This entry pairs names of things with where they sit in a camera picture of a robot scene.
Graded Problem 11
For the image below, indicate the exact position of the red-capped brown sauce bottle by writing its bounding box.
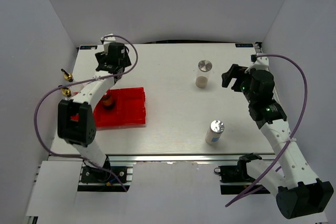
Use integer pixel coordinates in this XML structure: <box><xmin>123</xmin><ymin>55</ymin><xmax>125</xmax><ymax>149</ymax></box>
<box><xmin>100</xmin><ymin>90</ymin><xmax>115</xmax><ymax>110</ymax></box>

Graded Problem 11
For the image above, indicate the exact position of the clear glass oil bottle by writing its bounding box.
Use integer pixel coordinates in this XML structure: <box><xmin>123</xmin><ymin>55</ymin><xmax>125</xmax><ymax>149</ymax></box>
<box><xmin>61</xmin><ymin>68</ymin><xmax>74</xmax><ymax>82</ymax></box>

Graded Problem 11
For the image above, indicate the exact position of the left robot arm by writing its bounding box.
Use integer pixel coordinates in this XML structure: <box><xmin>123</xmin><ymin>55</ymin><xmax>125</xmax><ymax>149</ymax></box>
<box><xmin>57</xmin><ymin>42</ymin><xmax>131</xmax><ymax>182</ymax></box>

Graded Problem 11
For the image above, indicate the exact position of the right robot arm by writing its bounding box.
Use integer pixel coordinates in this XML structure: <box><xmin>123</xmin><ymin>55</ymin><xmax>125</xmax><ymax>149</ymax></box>
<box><xmin>222</xmin><ymin>64</ymin><xmax>334</xmax><ymax>219</ymax></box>

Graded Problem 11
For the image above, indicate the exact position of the clear jar with metal lid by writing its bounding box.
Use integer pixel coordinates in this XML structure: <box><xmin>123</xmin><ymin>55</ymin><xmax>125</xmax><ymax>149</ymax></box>
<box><xmin>195</xmin><ymin>60</ymin><xmax>213</xmax><ymax>88</ymax></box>

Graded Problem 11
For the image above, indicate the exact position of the red plastic organizer tray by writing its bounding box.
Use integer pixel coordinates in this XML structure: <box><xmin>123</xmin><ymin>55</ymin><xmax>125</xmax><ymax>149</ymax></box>
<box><xmin>71</xmin><ymin>87</ymin><xmax>146</xmax><ymax>129</ymax></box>

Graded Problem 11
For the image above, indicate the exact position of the white shaker with metal lid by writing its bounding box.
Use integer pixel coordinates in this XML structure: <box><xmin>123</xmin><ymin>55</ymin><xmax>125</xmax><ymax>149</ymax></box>
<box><xmin>205</xmin><ymin>120</ymin><xmax>225</xmax><ymax>145</ymax></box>

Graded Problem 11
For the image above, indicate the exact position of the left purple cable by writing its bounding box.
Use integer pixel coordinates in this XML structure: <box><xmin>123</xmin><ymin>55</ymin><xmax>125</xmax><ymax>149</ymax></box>
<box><xmin>33</xmin><ymin>35</ymin><xmax>139</xmax><ymax>192</ymax></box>

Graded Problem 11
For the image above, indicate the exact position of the purple cable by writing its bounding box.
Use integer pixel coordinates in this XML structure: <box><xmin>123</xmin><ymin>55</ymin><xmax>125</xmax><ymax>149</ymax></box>
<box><xmin>33</xmin><ymin>35</ymin><xmax>139</xmax><ymax>192</ymax></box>
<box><xmin>225</xmin><ymin>53</ymin><xmax>308</xmax><ymax>207</ymax></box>

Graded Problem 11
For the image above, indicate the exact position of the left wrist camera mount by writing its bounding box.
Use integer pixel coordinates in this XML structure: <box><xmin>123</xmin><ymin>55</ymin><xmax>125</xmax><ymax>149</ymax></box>
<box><xmin>100</xmin><ymin>34</ymin><xmax>116</xmax><ymax>54</ymax></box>

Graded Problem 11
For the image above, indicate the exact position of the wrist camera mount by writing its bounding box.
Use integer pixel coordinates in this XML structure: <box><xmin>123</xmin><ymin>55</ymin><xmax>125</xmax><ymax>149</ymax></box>
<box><xmin>245</xmin><ymin>53</ymin><xmax>269</xmax><ymax>74</ymax></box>
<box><xmin>100</xmin><ymin>34</ymin><xmax>116</xmax><ymax>54</ymax></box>

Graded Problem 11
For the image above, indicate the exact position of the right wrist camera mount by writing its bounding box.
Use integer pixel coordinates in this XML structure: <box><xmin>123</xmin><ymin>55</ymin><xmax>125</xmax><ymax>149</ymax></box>
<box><xmin>245</xmin><ymin>53</ymin><xmax>269</xmax><ymax>74</ymax></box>

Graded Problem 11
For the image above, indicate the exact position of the aluminium table rail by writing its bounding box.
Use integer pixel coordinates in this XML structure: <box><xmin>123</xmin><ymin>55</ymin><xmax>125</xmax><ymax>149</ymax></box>
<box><xmin>254</xmin><ymin>42</ymin><xmax>262</xmax><ymax>53</ymax></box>

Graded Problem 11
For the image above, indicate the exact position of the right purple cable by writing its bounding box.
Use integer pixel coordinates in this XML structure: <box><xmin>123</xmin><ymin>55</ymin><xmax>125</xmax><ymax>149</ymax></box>
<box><xmin>225</xmin><ymin>53</ymin><xmax>308</xmax><ymax>207</ymax></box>

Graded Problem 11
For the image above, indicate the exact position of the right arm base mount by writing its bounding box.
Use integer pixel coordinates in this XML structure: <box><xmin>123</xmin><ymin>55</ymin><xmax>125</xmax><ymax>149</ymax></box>
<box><xmin>214</xmin><ymin>153</ymin><xmax>262</xmax><ymax>195</ymax></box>

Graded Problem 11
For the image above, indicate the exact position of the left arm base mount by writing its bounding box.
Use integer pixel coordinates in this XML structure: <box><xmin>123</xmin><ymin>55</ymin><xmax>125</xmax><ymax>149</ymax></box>
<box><xmin>77</xmin><ymin>163</ymin><xmax>133</xmax><ymax>193</ymax></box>

